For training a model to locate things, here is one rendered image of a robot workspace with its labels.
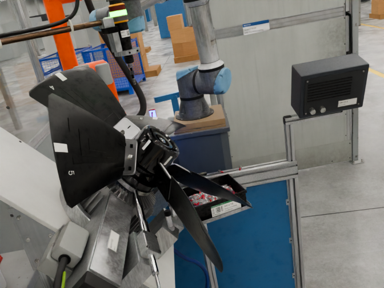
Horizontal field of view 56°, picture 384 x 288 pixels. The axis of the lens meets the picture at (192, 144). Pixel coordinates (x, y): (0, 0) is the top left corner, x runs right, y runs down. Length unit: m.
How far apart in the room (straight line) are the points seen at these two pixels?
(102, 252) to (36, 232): 0.33
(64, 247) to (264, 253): 1.20
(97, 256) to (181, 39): 9.60
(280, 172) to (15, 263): 1.05
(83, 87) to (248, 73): 2.00
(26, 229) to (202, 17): 1.02
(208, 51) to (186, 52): 8.66
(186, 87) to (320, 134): 1.81
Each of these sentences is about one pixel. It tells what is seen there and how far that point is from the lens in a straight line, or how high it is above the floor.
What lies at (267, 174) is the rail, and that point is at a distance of 1.56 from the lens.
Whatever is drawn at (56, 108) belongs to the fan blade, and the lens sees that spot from 0.75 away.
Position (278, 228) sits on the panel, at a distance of 1.74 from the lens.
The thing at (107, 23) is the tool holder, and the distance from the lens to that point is 0.98.
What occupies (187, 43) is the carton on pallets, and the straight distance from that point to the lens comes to 10.19.
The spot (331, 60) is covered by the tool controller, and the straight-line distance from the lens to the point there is 1.53.
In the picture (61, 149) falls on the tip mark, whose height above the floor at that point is 1.34.
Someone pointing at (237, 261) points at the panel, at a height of 0.39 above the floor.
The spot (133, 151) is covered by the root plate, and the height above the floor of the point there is 1.23.
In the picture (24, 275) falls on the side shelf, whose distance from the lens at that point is 1.30.
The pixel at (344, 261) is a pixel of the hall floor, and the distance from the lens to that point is 2.39.
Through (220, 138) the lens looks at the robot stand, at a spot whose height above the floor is 0.95.
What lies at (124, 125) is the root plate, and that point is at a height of 1.27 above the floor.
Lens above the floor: 1.56
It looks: 22 degrees down
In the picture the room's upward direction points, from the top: 10 degrees counter-clockwise
